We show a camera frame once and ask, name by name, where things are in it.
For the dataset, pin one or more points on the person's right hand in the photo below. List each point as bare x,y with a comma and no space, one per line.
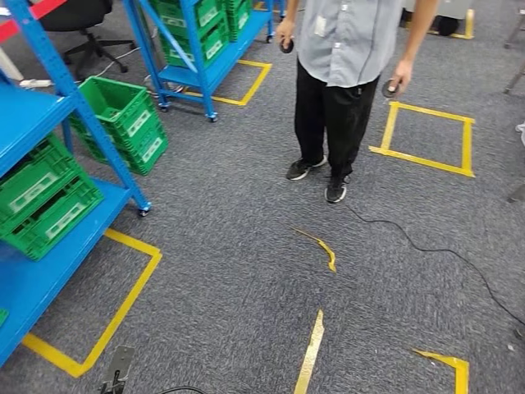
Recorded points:
285,31

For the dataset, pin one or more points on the person's left hand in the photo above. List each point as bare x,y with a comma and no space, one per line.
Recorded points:
403,73

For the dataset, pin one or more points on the black round hand controller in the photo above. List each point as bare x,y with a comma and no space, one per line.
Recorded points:
388,89
287,48

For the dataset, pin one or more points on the person's right forearm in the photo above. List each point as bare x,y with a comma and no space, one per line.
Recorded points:
291,11

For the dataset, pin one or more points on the person's left forearm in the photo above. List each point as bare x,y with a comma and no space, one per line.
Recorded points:
418,32

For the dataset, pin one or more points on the blue metal shelf rack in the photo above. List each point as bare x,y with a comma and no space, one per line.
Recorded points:
41,293
229,54

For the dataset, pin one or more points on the green folded plastic crate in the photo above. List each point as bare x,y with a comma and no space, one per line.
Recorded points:
213,46
32,185
209,13
61,217
237,21

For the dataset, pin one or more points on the person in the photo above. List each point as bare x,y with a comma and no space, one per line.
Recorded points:
340,43

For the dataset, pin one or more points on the yellow floor tape marking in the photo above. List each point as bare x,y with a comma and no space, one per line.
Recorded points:
469,24
461,375

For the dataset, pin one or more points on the torn curled yellow floor tape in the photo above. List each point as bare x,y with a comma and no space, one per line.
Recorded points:
328,253

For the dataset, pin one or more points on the green open plastic crate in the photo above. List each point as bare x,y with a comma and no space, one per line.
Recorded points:
135,130

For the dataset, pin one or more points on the black office chair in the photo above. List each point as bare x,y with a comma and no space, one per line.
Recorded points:
81,11

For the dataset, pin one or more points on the yellow floor tape strip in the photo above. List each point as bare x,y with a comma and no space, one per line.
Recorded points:
311,348

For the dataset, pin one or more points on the long red barrier belt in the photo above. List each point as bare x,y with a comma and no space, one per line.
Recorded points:
45,6

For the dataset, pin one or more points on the white power strip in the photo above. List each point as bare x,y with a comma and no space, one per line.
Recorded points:
35,83

